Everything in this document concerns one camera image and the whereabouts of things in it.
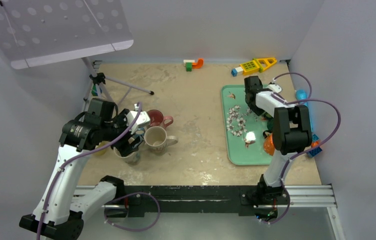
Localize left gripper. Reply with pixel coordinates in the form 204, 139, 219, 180
101, 108, 144, 156

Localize beige floral mug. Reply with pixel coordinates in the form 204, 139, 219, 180
113, 148, 141, 165
144, 126, 179, 156

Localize blue mug yellow inside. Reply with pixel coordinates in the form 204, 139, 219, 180
133, 127, 146, 139

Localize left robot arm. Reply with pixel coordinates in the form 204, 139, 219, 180
19, 98, 150, 240

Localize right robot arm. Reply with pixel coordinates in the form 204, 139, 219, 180
244, 76, 312, 204

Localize dark teal mug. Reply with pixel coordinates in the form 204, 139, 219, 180
265, 117, 274, 131

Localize orange green toy blocks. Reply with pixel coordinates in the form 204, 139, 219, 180
183, 58, 204, 72

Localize green floral tray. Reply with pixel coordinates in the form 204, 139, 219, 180
221, 84, 272, 166

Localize orange cup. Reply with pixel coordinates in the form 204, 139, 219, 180
263, 133, 275, 156

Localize perforated music stand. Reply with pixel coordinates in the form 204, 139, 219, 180
0, 0, 155, 107

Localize yellow toy phone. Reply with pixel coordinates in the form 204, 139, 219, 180
231, 57, 277, 77

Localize blue toy microphone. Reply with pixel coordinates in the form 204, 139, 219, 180
295, 89, 314, 132

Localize colourful toy blocks cluster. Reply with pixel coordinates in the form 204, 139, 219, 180
306, 134, 322, 158

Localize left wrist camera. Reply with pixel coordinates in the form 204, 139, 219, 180
126, 102, 151, 133

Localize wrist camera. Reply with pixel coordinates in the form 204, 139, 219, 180
266, 82, 282, 93
126, 102, 151, 133

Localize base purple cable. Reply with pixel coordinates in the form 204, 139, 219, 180
104, 192, 161, 232

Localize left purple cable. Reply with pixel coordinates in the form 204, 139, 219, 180
35, 101, 143, 240

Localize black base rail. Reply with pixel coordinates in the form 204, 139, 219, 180
105, 185, 290, 218

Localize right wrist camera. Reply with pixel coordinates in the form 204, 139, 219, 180
266, 82, 282, 93

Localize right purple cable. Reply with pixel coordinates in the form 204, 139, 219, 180
272, 72, 341, 186

